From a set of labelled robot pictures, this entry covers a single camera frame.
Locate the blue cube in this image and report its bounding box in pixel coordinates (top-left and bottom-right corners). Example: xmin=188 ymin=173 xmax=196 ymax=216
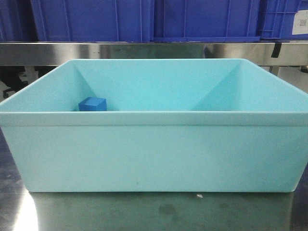
xmin=78 ymin=97 xmax=107 ymax=111

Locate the light blue plastic tub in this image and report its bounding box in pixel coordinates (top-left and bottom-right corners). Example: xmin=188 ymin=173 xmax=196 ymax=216
xmin=0 ymin=59 xmax=308 ymax=192

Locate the blue crate behind middle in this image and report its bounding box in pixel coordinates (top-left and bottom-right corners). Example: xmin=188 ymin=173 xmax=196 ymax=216
xmin=154 ymin=0 xmax=260 ymax=42

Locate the blue crate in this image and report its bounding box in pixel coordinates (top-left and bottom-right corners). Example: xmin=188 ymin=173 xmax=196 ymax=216
xmin=154 ymin=0 xmax=260 ymax=42
xmin=257 ymin=0 xmax=308 ymax=40
xmin=31 ymin=0 xmax=154 ymax=43

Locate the blue crate behind left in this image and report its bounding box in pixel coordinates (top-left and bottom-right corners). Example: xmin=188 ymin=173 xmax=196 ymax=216
xmin=31 ymin=0 xmax=154 ymax=43

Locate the black tape strip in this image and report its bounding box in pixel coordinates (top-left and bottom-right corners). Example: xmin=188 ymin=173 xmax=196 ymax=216
xmin=271 ymin=42 xmax=282 ymax=58

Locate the blue crate behind right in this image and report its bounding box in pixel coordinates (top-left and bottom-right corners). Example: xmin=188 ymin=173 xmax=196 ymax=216
xmin=257 ymin=0 xmax=308 ymax=40

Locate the white QR label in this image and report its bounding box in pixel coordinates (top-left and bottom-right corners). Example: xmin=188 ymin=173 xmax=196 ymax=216
xmin=292 ymin=10 xmax=308 ymax=35

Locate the steel shelf rail behind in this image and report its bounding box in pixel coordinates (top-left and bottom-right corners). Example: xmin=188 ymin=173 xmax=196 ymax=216
xmin=0 ymin=41 xmax=308 ymax=66

